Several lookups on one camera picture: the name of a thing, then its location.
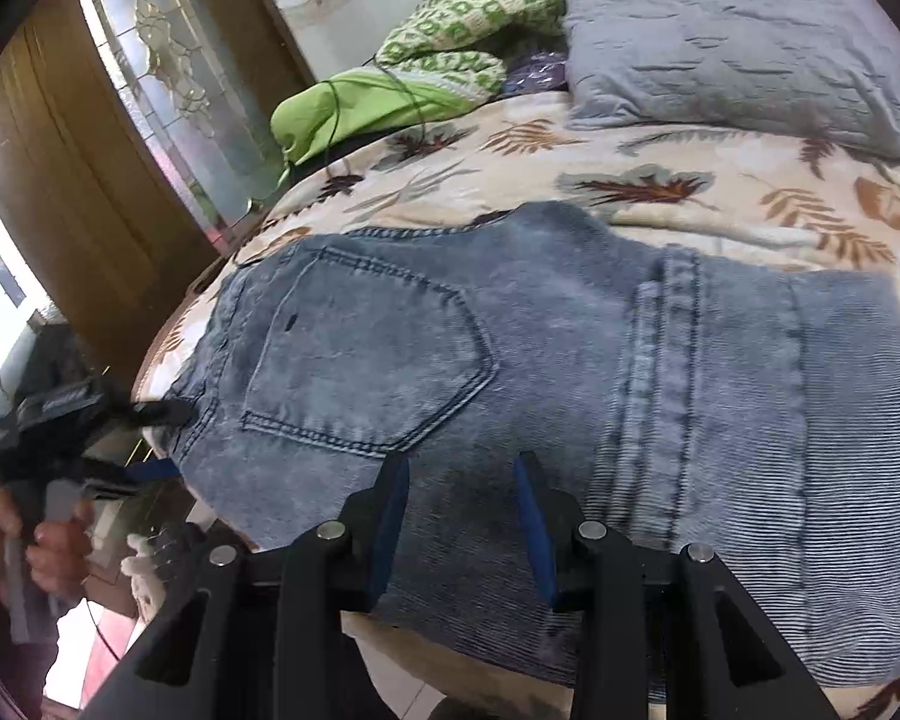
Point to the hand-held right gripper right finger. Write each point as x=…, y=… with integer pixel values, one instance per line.
x=532, y=532

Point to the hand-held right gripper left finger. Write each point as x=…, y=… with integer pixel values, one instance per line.
x=390, y=525

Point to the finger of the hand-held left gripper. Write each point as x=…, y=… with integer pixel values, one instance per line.
x=157, y=414
x=150, y=474

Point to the grey-blue denim pants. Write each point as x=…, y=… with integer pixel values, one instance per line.
x=570, y=360

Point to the person's left hand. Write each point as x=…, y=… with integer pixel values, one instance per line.
x=60, y=551

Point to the wooden door with glass panel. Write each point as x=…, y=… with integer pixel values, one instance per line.
x=82, y=165

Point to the lime green cloth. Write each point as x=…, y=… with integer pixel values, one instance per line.
x=345, y=105

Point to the leaf-print bed blanket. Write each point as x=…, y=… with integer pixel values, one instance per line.
x=720, y=195

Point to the purple cloth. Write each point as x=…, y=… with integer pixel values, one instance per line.
x=532, y=75

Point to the green patterned blanket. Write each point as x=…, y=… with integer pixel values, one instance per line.
x=457, y=22

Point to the grey quilted pillow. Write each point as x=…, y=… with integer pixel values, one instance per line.
x=720, y=52

